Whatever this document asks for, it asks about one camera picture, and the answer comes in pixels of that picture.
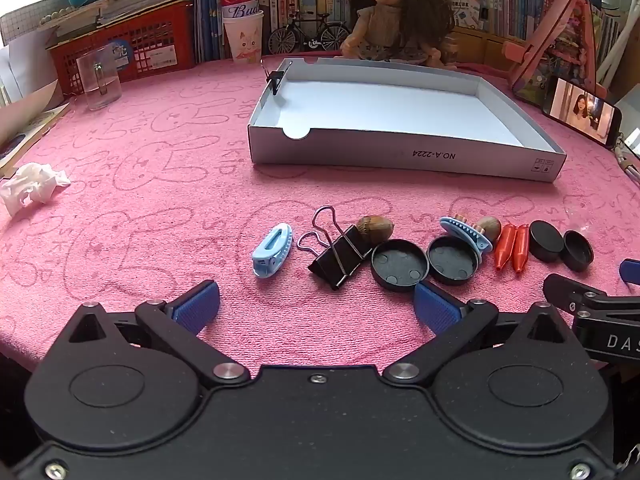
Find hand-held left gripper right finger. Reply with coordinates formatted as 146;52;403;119
382;281;577;387

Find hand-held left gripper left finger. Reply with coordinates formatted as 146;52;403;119
66;280;251;387

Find thick black round cap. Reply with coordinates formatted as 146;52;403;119
562;230;595;272
529;220;566;262

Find black round lid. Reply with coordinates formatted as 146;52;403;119
426;235;482;286
371;239;431;291

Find orange pointed plastic peg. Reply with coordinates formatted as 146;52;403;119
512;224;531;273
494;223;517;271

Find blue hair clip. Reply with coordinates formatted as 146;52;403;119
439;215;493;253
251;222;293;279

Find brown nut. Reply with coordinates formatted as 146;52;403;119
356;215;396;247
475;216;502;243

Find large black binder clip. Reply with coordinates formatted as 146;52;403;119
296;206;375;291

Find white cardboard box lid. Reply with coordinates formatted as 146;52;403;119
247;57;568;183

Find pink rabbit print towel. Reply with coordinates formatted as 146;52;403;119
0;52;640;396

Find black smartphone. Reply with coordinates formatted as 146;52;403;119
542;76;622;150

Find crumpled white tissue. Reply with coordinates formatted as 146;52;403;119
0;162;72;218

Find flat paperback book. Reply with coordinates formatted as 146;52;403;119
0;102;72;177

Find pink triangular toy house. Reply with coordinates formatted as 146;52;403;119
502;0;608;108

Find small black binder clip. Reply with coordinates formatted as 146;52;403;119
260;60;293;97

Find clear glass mug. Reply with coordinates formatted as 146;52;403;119
76;45;124;112

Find brown cardboard box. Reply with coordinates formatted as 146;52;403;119
442;25;531;68

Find brown paper sheet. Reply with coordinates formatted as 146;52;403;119
0;82;63;153

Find large red plastic basket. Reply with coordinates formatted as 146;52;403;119
47;0;196;96

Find white paper cup cat print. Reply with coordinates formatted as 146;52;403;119
221;10;265;64

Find black miniature bicycle model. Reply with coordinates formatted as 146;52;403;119
268;10;351;55

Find doll with brown curly hair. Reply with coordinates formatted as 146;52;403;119
340;0;458;68

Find white paper sheets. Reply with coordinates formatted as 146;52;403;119
0;42;56;108

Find white printed carton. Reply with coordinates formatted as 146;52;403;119
452;0;483;31

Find white grid board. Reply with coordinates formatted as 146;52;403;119
0;2;66;46

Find beaded phone strap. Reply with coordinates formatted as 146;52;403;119
615;132;640;181

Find white plastic pipe frame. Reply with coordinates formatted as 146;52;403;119
595;0;640;93

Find white bead string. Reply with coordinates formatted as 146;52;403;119
40;7;76;26

